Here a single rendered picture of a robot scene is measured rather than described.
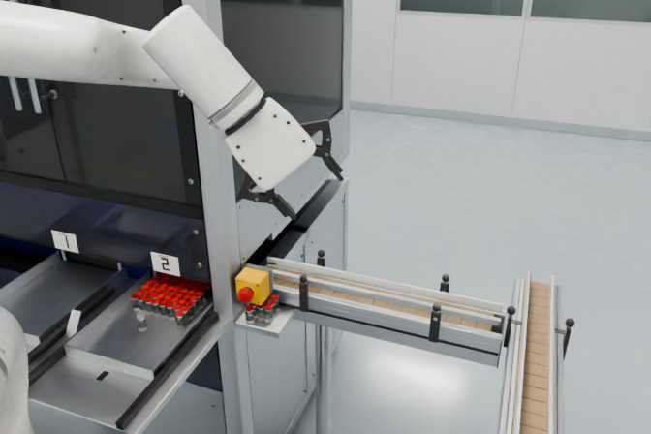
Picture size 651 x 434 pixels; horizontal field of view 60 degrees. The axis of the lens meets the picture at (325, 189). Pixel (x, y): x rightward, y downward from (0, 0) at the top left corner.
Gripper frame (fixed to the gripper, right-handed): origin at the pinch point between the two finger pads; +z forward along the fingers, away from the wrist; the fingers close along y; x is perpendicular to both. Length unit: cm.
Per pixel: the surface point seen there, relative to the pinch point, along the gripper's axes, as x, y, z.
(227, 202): 53, -24, 5
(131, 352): 47, -67, 17
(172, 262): 61, -48, 10
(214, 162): 50, -19, -5
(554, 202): 281, 92, 216
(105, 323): 59, -73, 11
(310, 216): 112, -21, 43
